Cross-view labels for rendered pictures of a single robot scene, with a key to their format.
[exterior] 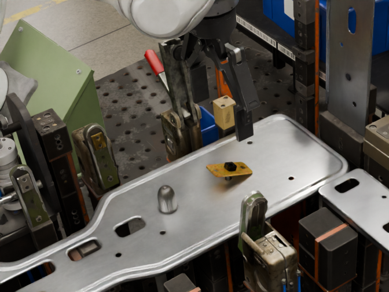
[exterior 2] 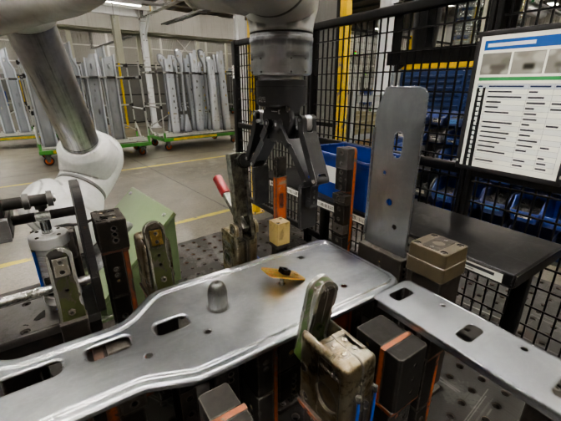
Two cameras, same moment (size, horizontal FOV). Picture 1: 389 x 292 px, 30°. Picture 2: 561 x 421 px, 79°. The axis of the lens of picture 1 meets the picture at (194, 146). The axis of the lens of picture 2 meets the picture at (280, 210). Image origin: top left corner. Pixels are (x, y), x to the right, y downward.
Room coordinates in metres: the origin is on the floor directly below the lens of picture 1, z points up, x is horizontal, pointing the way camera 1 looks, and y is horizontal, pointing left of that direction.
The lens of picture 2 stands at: (0.45, 0.02, 1.34)
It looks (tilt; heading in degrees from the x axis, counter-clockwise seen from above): 20 degrees down; 352
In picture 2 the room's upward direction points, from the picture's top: straight up
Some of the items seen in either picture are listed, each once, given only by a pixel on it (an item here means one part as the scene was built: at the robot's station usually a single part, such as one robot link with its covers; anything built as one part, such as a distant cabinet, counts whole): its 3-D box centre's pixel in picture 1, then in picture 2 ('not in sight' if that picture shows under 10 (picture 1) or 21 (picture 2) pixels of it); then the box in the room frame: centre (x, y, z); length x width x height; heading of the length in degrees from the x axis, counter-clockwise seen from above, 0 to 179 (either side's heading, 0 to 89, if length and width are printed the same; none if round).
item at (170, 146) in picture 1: (189, 181); (241, 297); (1.14, 0.02, 0.88); 0.07 x 0.06 x 0.35; 27
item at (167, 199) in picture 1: (167, 200); (217, 297); (0.93, 0.06, 1.02); 0.03 x 0.03 x 0.07
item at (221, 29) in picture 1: (213, 32); (281, 110); (0.99, -0.05, 1.30); 0.08 x 0.07 x 0.09; 26
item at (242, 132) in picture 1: (243, 120); (307, 205); (0.93, -0.08, 1.17); 0.03 x 0.01 x 0.07; 116
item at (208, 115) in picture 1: (194, 135); not in sight; (1.46, 0.00, 0.74); 0.11 x 0.10 x 0.09; 117
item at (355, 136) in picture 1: (343, 182); (376, 306); (1.10, -0.29, 0.85); 0.12 x 0.03 x 0.30; 27
